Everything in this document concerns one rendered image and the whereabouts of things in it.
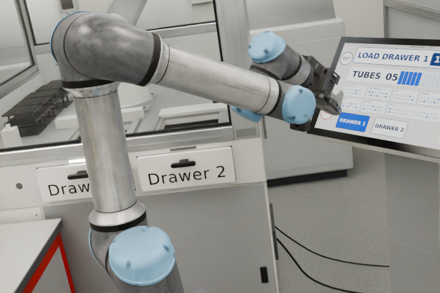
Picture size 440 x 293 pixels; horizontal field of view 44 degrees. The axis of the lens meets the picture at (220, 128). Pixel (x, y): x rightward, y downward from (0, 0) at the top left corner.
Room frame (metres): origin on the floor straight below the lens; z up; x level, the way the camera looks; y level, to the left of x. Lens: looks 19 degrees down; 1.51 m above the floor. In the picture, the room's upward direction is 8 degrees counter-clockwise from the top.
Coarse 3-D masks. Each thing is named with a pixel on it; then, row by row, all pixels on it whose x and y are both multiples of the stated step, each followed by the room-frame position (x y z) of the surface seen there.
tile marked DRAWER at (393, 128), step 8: (376, 120) 1.35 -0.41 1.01; (384, 120) 1.34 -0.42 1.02; (392, 120) 1.32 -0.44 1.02; (400, 120) 1.31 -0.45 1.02; (376, 128) 1.34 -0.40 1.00; (384, 128) 1.32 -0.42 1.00; (392, 128) 1.31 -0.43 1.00; (400, 128) 1.29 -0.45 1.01; (392, 136) 1.29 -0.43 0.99; (400, 136) 1.28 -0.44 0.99
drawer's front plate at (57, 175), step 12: (48, 168) 1.58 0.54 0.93; (60, 168) 1.57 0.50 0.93; (72, 168) 1.57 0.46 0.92; (84, 168) 1.57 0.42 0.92; (48, 180) 1.58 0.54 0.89; (60, 180) 1.57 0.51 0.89; (72, 180) 1.57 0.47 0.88; (84, 180) 1.57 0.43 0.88; (48, 192) 1.58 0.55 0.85; (60, 192) 1.58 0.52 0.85; (84, 192) 1.57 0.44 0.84
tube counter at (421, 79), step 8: (392, 72) 1.41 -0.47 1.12; (400, 72) 1.40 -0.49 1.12; (408, 72) 1.38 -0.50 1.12; (416, 72) 1.36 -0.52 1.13; (424, 72) 1.35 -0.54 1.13; (432, 72) 1.33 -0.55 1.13; (384, 80) 1.41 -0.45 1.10; (392, 80) 1.40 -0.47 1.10; (400, 80) 1.38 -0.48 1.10; (408, 80) 1.36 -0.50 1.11; (416, 80) 1.35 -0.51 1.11; (424, 80) 1.33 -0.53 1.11; (432, 80) 1.32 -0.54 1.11; (432, 88) 1.31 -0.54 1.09
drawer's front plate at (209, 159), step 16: (144, 160) 1.55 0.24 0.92; (160, 160) 1.55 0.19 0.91; (176, 160) 1.54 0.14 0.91; (192, 160) 1.54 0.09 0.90; (208, 160) 1.54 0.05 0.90; (224, 160) 1.53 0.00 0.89; (144, 176) 1.55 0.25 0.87; (160, 176) 1.55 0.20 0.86; (176, 176) 1.54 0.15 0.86; (192, 176) 1.54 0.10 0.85; (208, 176) 1.54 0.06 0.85
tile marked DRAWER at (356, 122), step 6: (342, 114) 1.43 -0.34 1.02; (348, 114) 1.42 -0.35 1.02; (354, 114) 1.41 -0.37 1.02; (360, 114) 1.40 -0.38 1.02; (342, 120) 1.42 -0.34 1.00; (348, 120) 1.41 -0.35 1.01; (354, 120) 1.40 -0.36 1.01; (360, 120) 1.38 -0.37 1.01; (366, 120) 1.37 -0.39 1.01; (336, 126) 1.42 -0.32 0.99; (342, 126) 1.41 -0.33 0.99; (348, 126) 1.40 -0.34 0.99; (354, 126) 1.38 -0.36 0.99; (360, 126) 1.37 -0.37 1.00; (366, 126) 1.36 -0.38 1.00
